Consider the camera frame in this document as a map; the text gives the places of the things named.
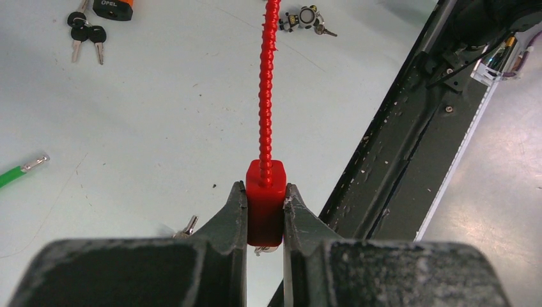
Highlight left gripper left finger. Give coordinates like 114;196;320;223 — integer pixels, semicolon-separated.
9;181;248;306

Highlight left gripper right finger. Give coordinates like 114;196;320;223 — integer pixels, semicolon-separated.
283;184;510;306

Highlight keys of red lock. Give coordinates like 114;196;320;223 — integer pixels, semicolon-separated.
172;216;278;256

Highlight red cable lock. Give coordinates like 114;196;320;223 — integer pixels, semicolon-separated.
245;1;287;247

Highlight green cable lock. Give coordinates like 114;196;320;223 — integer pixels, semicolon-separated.
1;154;50;188

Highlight small brass padlock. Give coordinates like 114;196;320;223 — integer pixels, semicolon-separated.
278;5;338;37

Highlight black keys bunch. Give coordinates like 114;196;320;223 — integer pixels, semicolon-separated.
66;0;107;65

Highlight orange padlock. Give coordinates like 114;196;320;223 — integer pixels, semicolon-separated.
92;0;134;21

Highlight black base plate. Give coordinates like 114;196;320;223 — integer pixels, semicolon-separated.
270;1;521;306

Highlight slotted cable duct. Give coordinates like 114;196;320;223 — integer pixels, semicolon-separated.
414;59;502;242

